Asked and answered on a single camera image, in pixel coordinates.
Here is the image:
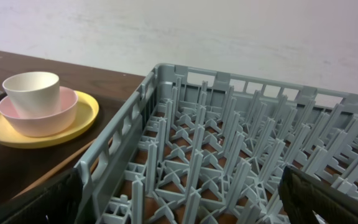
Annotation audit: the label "white paper cup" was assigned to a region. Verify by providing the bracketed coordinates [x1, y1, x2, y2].
[2, 72, 61, 118]

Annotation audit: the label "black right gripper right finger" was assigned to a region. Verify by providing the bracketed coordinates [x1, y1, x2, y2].
[278, 166, 358, 224]

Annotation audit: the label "yellow plate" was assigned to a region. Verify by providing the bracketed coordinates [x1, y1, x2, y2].
[0, 91, 99, 149]

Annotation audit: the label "grey dishwasher rack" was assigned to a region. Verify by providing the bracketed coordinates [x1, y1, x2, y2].
[76, 63, 358, 223]

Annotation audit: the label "brown serving tray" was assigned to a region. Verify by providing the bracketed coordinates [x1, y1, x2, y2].
[0, 95, 125, 204]

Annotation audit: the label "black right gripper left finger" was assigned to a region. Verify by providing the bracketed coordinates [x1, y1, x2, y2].
[0, 176, 83, 224]

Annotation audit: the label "pink bowl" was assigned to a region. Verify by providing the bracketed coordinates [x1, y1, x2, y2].
[0, 86, 78, 138]

